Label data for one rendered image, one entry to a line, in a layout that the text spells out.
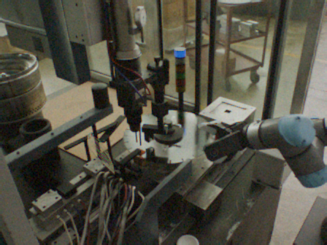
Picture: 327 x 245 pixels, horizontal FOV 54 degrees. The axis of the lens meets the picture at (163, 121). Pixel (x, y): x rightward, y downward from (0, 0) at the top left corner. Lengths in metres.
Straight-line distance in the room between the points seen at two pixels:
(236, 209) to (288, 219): 1.06
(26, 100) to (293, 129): 1.10
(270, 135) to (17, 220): 0.56
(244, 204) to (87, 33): 0.78
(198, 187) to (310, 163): 0.45
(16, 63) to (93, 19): 0.87
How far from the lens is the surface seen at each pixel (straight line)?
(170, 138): 1.13
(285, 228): 2.17
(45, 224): 1.10
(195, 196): 1.12
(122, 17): 0.84
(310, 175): 0.84
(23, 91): 1.47
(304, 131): 0.78
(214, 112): 1.40
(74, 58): 0.93
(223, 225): 1.14
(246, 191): 1.26
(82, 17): 0.84
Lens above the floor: 1.62
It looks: 33 degrees down
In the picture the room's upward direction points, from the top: 3 degrees counter-clockwise
